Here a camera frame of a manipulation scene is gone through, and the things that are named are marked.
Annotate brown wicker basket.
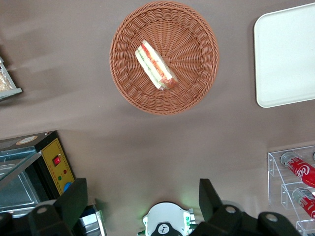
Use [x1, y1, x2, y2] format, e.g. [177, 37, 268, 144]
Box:
[109, 0, 220, 116]

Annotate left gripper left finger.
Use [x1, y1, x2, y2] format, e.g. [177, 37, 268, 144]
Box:
[0, 178, 89, 236]

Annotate cream plastic tray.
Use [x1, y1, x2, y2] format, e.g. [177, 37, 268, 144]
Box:
[253, 2, 315, 108]

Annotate grey metal box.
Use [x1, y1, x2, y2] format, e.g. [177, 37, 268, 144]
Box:
[73, 198, 108, 236]

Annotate clear bag of crackers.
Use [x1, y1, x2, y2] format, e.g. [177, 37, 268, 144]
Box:
[0, 71, 14, 93]

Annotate grey wire snack tray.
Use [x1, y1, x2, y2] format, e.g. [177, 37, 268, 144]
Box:
[0, 56, 23, 101]

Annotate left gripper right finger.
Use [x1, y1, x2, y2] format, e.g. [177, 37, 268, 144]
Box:
[190, 178, 302, 236]

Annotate triangle sandwich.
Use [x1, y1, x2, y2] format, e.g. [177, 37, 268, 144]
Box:
[134, 40, 179, 91]

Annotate steel warmer pan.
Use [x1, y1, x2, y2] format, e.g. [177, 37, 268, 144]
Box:
[0, 164, 39, 212]

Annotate black food warmer yellow panel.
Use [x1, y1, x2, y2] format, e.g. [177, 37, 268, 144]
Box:
[0, 131, 76, 219]

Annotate clear acrylic bottle rack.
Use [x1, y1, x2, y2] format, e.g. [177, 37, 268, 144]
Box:
[267, 145, 315, 236]

